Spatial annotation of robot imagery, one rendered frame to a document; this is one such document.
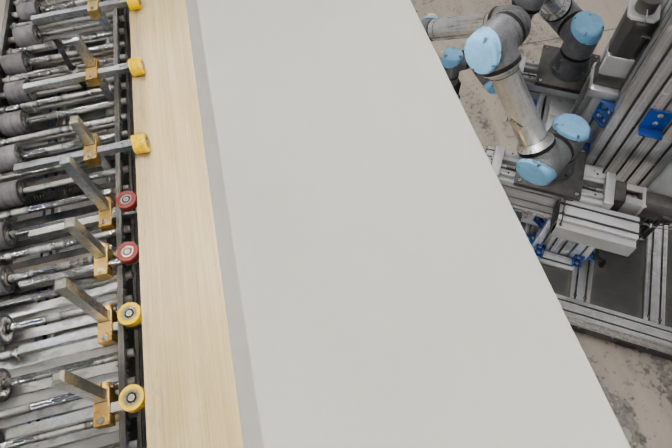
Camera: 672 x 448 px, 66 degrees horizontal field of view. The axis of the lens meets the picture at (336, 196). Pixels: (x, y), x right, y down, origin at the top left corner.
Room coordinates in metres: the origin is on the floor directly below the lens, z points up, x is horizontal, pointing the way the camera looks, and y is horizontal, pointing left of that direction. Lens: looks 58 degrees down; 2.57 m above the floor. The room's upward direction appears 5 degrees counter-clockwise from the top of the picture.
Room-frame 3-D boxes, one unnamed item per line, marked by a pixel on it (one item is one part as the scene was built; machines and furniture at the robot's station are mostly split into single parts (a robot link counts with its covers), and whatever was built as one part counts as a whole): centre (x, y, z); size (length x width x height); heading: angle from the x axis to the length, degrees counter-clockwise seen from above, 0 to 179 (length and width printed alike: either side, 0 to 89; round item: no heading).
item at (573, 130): (0.99, -0.76, 1.21); 0.13 x 0.12 x 0.14; 131
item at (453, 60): (1.44, -0.49, 1.13); 0.09 x 0.08 x 0.11; 106
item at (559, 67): (1.44, -0.97, 1.09); 0.15 x 0.15 x 0.10
